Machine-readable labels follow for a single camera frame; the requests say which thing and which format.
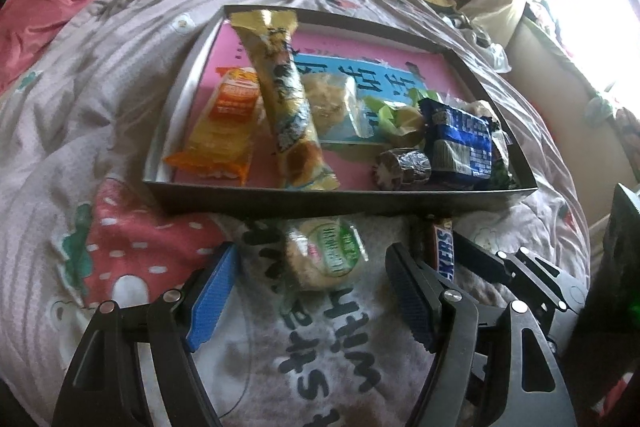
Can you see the green yellow pastry packet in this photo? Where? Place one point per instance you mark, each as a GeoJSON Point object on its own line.
{"type": "Point", "coordinates": [395, 119]}

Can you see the orange cracker packet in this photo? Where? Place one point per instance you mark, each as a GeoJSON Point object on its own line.
{"type": "Point", "coordinates": [220, 132]}

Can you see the green label round cake packet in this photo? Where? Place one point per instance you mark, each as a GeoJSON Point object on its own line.
{"type": "Point", "coordinates": [325, 257]}

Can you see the dark cardboard box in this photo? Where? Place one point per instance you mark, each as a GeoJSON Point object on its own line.
{"type": "Point", "coordinates": [300, 202]}

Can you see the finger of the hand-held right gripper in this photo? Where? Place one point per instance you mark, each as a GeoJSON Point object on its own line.
{"type": "Point", "coordinates": [482, 264]}
{"type": "Point", "coordinates": [555, 279]}

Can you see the pale green hanging cloth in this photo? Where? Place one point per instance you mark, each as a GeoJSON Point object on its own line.
{"type": "Point", "coordinates": [600, 107]}

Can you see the blue cookie packet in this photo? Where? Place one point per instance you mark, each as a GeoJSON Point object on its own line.
{"type": "Point", "coordinates": [455, 137]}

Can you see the long gold snack packet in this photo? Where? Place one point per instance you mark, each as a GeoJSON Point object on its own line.
{"type": "Point", "coordinates": [285, 107]}

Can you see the white plastic bag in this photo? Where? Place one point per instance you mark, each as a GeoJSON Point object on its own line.
{"type": "Point", "coordinates": [497, 57]}

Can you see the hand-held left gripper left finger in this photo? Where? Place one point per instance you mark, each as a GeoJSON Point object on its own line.
{"type": "Point", "coordinates": [210, 302]}

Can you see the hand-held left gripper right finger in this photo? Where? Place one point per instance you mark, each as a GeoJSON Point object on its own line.
{"type": "Point", "coordinates": [417, 302]}

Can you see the pink book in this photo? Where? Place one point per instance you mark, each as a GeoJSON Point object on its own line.
{"type": "Point", "coordinates": [360, 49]}

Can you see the clothes on windowsill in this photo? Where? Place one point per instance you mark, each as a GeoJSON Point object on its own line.
{"type": "Point", "coordinates": [545, 19]}

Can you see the dark round foil snack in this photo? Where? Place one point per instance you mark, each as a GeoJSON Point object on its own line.
{"type": "Point", "coordinates": [400, 168]}

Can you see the brown chocolate bar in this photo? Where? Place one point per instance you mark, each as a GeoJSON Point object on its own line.
{"type": "Point", "coordinates": [442, 247]}

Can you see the clear flaky pastry packet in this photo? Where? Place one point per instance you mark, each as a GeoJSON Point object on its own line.
{"type": "Point", "coordinates": [330, 104]}

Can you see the floral patterned cloth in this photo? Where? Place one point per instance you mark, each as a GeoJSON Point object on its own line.
{"type": "Point", "coordinates": [627, 129]}

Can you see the strawberry print blanket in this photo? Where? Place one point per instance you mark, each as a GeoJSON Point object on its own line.
{"type": "Point", "coordinates": [100, 107]}

